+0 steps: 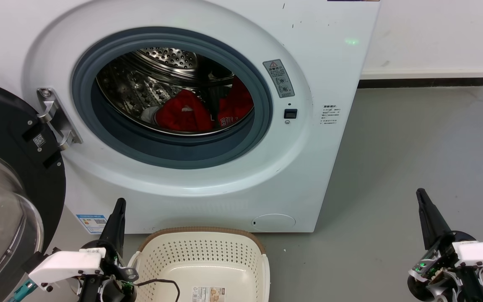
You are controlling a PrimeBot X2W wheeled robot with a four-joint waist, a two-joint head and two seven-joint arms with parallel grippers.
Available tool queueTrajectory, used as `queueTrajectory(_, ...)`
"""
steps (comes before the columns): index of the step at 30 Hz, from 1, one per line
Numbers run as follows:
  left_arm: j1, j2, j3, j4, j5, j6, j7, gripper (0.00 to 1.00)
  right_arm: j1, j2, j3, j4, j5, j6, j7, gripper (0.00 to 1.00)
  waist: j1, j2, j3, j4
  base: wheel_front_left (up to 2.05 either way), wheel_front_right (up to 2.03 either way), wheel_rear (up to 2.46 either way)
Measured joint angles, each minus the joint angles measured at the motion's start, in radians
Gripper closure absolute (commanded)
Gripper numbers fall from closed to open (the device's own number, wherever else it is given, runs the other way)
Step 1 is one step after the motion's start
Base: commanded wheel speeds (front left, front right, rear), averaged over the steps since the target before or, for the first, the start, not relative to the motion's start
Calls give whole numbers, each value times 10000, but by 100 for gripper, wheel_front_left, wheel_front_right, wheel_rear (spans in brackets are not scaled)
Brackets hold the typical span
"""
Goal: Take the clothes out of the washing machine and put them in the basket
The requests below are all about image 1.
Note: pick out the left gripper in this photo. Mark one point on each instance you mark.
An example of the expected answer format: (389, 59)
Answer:
(115, 289)

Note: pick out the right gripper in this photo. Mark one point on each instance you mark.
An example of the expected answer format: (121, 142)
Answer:
(438, 272)

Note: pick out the red printed garment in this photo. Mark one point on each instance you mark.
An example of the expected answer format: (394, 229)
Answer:
(183, 115)

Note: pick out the cream perforated laundry basket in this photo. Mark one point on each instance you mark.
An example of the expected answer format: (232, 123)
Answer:
(208, 260)

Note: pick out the warning label sticker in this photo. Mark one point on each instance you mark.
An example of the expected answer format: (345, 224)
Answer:
(208, 294)

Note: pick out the stainless steel washing machine drum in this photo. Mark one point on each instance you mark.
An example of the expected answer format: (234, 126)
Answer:
(132, 88)

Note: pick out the blue energy label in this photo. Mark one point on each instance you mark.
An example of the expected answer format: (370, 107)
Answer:
(92, 223)

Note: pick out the grey rubber door seal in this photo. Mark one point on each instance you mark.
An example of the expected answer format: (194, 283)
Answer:
(174, 147)

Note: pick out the small QR code sticker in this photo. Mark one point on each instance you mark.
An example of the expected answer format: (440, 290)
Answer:
(39, 140)

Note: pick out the silver metal door hinge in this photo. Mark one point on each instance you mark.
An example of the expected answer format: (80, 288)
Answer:
(59, 121)

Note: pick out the light grey cloth piece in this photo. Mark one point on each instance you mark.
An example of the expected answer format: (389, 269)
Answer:
(150, 114)

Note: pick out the white front-load washing machine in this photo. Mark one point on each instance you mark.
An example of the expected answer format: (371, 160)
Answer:
(308, 167)

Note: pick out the white and dark baseboard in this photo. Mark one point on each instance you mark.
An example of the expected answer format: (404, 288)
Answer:
(426, 74)

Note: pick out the small printed text sticker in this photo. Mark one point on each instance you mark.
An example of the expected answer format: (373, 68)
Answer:
(330, 114)

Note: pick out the round white filter cover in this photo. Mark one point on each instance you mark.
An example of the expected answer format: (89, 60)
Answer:
(275, 222)

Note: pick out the dark drum lifter paddle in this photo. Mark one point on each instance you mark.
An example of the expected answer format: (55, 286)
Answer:
(210, 96)

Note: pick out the black door latch socket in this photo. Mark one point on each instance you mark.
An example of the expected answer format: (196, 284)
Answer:
(290, 113)

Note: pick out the grey warning sticker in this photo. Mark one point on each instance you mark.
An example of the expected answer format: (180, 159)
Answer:
(279, 79)

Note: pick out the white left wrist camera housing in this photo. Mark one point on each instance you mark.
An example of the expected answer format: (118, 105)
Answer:
(65, 264)

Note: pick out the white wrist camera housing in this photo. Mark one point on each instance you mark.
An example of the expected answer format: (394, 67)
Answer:
(482, 253)
(65, 264)

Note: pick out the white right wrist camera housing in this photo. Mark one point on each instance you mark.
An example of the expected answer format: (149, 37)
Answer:
(482, 253)

